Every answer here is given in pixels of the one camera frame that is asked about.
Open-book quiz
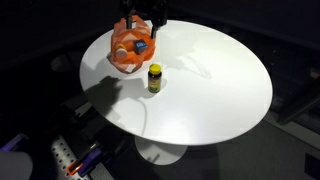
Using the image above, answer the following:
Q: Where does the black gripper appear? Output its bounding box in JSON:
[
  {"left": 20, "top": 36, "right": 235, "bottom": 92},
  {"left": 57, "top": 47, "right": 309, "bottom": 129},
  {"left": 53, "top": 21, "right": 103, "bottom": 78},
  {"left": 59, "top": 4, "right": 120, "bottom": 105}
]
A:
[{"left": 120, "top": 0, "right": 168, "bottom": 40}]

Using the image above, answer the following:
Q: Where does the small white capped bottle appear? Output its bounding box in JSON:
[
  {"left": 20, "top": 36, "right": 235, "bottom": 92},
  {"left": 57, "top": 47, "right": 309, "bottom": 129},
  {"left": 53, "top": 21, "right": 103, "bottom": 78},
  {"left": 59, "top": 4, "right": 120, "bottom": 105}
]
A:
[{"left": 114, "top": 43, "right": 130, "bottom": 61}]

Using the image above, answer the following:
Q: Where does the orange plastic bag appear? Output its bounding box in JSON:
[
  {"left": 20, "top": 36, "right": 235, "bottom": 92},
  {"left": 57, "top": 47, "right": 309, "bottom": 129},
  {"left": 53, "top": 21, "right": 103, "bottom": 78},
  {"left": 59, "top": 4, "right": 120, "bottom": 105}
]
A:
[{"left": 110, "top": 14, "right": 157, "bottom": 75}]

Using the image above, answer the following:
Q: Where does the brown bottle yellow cap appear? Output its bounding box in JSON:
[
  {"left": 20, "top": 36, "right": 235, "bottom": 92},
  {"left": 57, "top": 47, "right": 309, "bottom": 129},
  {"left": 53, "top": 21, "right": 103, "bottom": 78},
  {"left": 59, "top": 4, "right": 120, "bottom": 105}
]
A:
[{"left": 147, "top": 63, "right": 163, "bottom": 94}]

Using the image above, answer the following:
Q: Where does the purple edged block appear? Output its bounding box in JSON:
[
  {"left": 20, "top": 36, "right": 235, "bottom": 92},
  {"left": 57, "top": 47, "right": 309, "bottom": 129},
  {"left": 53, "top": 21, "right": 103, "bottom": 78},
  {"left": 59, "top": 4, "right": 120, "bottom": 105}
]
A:
[{"left": 0, "top": 132, "right": 30, "bottom": 153}]

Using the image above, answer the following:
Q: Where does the white rounded cover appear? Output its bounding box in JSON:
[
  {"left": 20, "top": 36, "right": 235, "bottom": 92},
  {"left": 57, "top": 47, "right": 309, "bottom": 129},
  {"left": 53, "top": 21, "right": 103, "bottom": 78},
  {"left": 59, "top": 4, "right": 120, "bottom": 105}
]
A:
[{"left": 0, "top": 151, "right": 34, "bottom": 180}]

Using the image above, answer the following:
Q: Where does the white table pedestal base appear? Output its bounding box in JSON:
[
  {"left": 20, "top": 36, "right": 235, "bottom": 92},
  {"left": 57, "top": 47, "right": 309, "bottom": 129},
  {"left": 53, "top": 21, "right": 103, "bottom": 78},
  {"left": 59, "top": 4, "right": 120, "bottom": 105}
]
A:
[{"left": 134, "top": 134, "right": 188, "bottom": 167}]

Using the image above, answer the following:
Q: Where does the purple orange handled clamp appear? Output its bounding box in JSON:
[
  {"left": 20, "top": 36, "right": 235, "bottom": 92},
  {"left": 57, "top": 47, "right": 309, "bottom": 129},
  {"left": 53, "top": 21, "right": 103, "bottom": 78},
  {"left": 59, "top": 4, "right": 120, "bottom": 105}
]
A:
[{"left": 66, "top": 148, "right": 103, "bottom": 178}]

